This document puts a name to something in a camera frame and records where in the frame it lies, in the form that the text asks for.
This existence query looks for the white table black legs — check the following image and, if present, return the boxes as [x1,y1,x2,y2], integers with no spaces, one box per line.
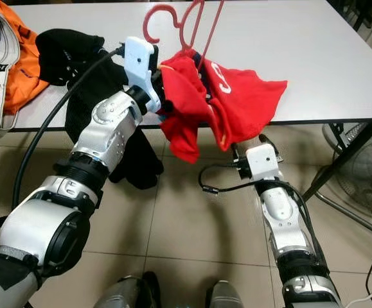
[12,0,372,203]

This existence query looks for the red plastic hanger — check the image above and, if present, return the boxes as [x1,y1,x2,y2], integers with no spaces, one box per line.
[143,0,226,65]

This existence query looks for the black floor fan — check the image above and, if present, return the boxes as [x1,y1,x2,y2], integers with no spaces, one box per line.
[314,121,372,239]

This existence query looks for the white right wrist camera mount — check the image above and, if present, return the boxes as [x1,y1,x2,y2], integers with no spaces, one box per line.
[247,143,281,182]

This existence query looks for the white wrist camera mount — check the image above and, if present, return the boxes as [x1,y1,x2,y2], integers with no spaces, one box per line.
[125,36,162,114]
[247,143,281,182]

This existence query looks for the robot left leg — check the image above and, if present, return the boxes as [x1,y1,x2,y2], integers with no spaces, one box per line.
[96,273,152,308]

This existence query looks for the orange cloth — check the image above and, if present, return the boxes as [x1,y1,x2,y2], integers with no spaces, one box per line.
[0,0,50,116]

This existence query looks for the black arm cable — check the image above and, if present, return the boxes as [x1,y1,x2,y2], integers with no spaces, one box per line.
[199,164,308,257]
[11,44,127,209]

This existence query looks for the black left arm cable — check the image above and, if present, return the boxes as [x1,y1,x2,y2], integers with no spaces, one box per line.
[11,44,127,209]

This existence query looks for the red polo shirt navy collar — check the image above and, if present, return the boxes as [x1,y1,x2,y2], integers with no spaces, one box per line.
[159,50,288,165]

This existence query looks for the black garment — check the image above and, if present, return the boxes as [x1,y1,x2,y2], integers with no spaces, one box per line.
[35,28,164,191]

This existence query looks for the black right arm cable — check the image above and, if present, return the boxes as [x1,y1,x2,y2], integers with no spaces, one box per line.
[199,164,308,257]

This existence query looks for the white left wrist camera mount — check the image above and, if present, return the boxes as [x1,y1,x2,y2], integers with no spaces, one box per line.
[125,36,162,114]

